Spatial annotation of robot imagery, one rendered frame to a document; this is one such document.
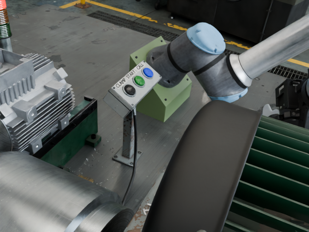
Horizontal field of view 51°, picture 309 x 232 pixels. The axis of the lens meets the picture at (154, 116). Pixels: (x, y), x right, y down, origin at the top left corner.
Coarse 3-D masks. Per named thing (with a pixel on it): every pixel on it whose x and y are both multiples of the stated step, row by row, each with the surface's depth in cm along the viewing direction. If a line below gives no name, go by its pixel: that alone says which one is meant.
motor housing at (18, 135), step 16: (48, 64) 78; (48, 80) 77; (64, 80) 81; (32, 96) 73; (48, 96) 74; (64, 96) 79; (48, 112) 75; (64, 112) 80; (0, 128) 81; (16, 128) 67; (32, 128) 72; (48, 128) 78; (0, 144) 78; (16, 144) 69
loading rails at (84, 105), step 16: (80, 112) 92; (96, 112) 101; (64, 128) 87; (80, 128) 95; (96, 128) 104; (48, 144) 82; (64, 144) 89; (80, 144) 98; (96, 144) 100; (48, 160) 85; (64, 160) 92
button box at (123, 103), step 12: (132, 72) 83; (156, 72) 88; (120, 84) 78; (132, 84) 80; (144, 84) 82; (108, 96) 77; (120, 96) 76; (132, 96) 78; (144, 96) 82; (120, 108) 78; (132, 108) 76
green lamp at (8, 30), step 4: (4, 24) 101; (8, 24) 103; (0, 28) 101; (4, 28) 101; (8, 28) 103; (0, 32) 102; (4, 32) 102; (8, 32) 103; (0, 36) 102; (4, 36) 103
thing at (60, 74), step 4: (60, 68) 79; (56, 72) 78; (60, 72) 78; (64, 72) 79; (56, 76) 78; (60, 76) 78; (64, 76) 79; (60, 80) 79; (4, 104) 65; (0, 108) 65; (4, 108) 65; (8, 108) 66; (0, 112) 65; (4, 112) 65; (8, 112) 65; (12, 112) 66; (0, 116) 65; (4, 116) 65
